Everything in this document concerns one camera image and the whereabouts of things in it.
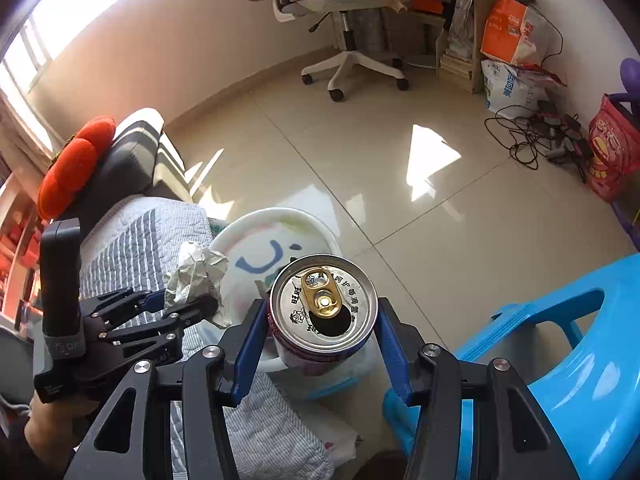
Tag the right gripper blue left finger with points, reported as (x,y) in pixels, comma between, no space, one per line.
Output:
(129,439)

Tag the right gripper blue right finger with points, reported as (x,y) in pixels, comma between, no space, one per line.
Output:
(512,437)

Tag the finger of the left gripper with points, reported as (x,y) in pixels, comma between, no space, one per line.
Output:
(169,322)
(122,305)

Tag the white paper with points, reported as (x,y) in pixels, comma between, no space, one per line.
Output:
(199,272)

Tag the pink drink can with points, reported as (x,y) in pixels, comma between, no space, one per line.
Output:
(321,311)

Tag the white patterned trash bin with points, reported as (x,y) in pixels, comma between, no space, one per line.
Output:
(258,245)

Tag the person left hand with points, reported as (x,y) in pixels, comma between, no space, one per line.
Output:
(55,429)

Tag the grey striped quilted cover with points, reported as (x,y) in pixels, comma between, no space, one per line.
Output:
(133,247)

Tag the pink white bookshelf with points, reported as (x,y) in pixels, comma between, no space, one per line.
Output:
(21,230)

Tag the red tomato cushion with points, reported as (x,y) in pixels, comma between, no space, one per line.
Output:
(74,166)

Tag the black seat cushion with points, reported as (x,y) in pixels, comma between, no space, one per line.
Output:
(142,160)

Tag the blue plastic stool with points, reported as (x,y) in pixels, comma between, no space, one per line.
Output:
(577,350)

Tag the white plastic bag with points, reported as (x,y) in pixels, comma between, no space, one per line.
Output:
(508,94)

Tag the red snack bag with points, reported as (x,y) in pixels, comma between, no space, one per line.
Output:
(614,140)

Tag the orange cardboard box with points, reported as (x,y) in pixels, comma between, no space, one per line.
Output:
(516,34)

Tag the white office chair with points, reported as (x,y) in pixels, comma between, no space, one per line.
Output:
(386,63)

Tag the purple toy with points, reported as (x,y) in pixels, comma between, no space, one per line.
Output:
(630,77)

